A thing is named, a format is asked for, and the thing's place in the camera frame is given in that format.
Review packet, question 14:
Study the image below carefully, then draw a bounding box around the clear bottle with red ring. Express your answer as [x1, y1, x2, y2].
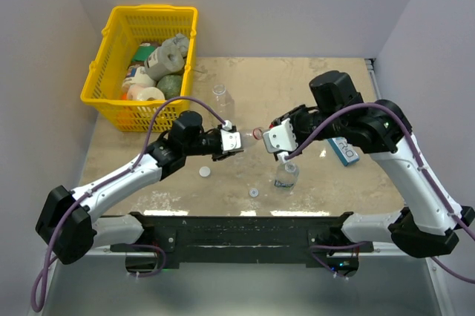
[240, 127, 263, 149]

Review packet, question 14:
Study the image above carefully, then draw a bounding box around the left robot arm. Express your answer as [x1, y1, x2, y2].
[35, 111, 243, 264]

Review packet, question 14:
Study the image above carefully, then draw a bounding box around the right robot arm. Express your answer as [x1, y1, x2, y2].
[263, 70, 474, 258]

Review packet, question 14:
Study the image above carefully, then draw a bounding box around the clear white bottle cap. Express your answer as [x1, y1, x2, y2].
[249, 188, 259, 198]

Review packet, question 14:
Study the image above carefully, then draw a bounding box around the clear bottle lying near basket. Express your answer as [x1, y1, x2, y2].
[212, 84, 235, 121]

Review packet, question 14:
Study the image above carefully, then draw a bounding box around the standing clear labelled bottle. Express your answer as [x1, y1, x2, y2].
[273, 162, 300, 192]

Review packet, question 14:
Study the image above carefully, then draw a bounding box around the blue white toothpaste box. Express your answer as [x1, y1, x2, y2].
[327, 137, 360, 167]

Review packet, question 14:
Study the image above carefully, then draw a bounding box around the green round fruit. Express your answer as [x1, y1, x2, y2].
[156, 74, 183, 99]

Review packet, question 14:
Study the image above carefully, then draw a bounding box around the white tape roll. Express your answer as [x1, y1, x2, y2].
[127, 84, 165, 102]

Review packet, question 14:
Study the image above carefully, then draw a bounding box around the cream labelled container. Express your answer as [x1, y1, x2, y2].
[122, 65, 156, 90]

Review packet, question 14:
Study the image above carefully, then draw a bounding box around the grey paper roll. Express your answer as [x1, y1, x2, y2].
[144, 33, 190, 82]

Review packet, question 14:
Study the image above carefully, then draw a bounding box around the green box in basket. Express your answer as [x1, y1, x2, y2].
[131, 43, 157, 62]

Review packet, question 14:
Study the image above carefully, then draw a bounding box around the yellow plastic basket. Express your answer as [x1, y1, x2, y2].
[80, 4, 198, 132]

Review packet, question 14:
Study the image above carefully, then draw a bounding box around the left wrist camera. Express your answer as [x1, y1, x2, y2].
[220, 129, 243, 153]

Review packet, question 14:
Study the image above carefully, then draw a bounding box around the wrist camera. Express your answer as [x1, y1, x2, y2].
[263, 118, 298, 164]
[220, 129, 243, 153]

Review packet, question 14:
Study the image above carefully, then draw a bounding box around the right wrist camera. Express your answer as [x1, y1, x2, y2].
[263, 118, 298, 164]

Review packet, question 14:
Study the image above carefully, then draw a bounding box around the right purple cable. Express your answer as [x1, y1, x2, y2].
[284, 102, 475, 284]

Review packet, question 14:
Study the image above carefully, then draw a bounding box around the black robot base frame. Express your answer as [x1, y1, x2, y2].
[111, 212, 374, 276]

